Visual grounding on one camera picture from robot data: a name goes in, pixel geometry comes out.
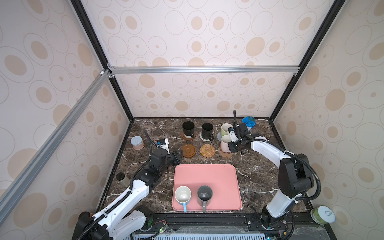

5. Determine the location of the pink tray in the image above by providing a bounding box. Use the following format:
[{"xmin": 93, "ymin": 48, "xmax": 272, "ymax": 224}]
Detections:
[{"xmin": 172, "ymin": 165, "xmax": 243, "ymax": 212}]

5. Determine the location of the white woven coaster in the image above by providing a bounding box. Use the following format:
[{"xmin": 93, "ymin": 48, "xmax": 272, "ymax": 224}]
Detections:
[{"xmin": 199, "ymin": 133, "xmax": 212, "ymax": 142}]

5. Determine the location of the grey mug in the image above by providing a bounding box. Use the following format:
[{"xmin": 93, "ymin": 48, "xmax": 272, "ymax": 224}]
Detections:
[{"xmin": 197, "ymin": 185, "xmax": 213, "ymax": 213}]

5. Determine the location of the green can white lid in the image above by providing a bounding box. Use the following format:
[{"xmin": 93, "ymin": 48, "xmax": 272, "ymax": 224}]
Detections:
[{"xmin": 311, "ymin": 206, "xmax": 336, "ymax": 225}]

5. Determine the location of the white mug blue handle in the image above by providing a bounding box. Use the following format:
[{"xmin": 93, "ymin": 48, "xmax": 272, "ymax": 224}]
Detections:
[{"xmin": 175, "ymin": 186, "xmax": 192, "ymax": 213}]

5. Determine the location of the dark wooden coaster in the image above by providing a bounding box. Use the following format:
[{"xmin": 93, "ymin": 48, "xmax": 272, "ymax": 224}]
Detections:
[{"xmin": 182, "ymin": 132, "xmax": 196, "ymax": 141}]

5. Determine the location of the brown jar black lid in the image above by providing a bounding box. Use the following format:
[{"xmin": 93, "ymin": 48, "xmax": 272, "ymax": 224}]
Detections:
[{"xmin": 79, "ymin": 212, "xmax": 93, "ymax": 223}]

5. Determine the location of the horizontal aluminium bar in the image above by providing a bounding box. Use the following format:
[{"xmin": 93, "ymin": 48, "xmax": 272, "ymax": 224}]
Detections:
[{"xmin": 110, "ymin": 65, "xmax": 300, "ymax": 74}]

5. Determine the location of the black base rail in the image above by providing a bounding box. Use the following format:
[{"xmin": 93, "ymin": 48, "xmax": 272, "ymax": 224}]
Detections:
[{"xmin": 124, "ymin": 213, "xmax": 336, "ymax": 240}]

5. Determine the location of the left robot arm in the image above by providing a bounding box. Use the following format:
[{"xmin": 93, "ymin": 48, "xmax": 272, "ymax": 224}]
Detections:
[{"xmin": 72, "ymin": 148, "xmax": 183, "ymax": 240}]

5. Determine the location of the white mug pink handle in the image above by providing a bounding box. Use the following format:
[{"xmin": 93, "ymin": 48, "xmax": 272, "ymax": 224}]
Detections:
[{"xmin": 220, "ymin": 135, "xmax": 232, "ymax": 153}]

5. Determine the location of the rattan coaster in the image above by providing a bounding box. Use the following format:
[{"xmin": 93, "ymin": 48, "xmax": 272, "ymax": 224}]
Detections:
[{"xmin": 200, "ymin": 144, "xmax": 216, "ymax": 158}]

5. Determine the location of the paw-shaped wooden coaster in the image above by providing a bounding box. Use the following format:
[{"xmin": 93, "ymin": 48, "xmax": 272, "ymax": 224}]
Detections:
[{"xmin": 218, "ymin": 148, "xmax": 233, "ymax": 159}]

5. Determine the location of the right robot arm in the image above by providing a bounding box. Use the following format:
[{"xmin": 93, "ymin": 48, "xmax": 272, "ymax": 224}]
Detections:
[{"xmin": 228, "ymin": 120, "xmax": 322, "ymax": 230}]

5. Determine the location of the small jar dark lid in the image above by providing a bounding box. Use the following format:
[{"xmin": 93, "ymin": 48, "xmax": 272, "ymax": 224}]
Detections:
[{"xmin": 116, "ymin": 172, "xmax": 131, "ymax": 188}]

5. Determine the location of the white cup blue lid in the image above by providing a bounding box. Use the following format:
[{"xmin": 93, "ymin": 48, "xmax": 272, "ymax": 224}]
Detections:
[{"xmin": 242, "ymin": 116, "xmax": 256, "ymax": 131}]

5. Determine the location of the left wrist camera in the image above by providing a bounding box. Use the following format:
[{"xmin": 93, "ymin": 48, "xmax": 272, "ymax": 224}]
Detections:
[{"xmin": 157, "ymin": 139, "xmax": 170, "ymax": 154}]

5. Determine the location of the black mug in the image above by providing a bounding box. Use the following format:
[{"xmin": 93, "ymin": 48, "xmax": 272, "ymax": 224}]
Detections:
[
  {"xmin": 201, "ymin": 123, "xmax": 214, "ymax": 140},
  {"xmin": 182, "ymin": 121, "xmax": 195, "ymax": 139}
]

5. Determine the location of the blue-grey woven coaster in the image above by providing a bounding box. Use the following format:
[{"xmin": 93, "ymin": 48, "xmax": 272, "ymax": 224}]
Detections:
[{"xmin": 217, "ymin": 132, "xmax": 222, "ymax": 142}]

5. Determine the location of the diagonal aluminium bar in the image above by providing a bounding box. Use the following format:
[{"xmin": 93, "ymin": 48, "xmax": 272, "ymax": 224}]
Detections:
[{"xmin": 1, "ymin": 69, "xmax": 111, "ymax": 225}]

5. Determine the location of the green mug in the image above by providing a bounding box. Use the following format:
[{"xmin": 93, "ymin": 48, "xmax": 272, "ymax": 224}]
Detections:
[{"xmin": 221, "ymin": 124, "xmax": 233, "ymax": 137}]

